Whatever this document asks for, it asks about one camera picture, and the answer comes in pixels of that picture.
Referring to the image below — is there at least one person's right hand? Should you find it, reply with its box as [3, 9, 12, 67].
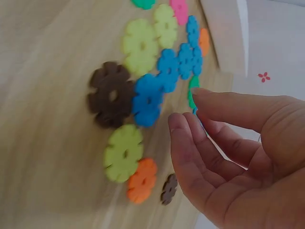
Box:
[168, 87, 305, 229]

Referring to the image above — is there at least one green flower disc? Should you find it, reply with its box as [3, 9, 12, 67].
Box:
[187, 75, 210, 138]

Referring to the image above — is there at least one scatter of coloured flower pieces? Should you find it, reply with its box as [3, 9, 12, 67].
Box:
[87, 0, 210, 206]

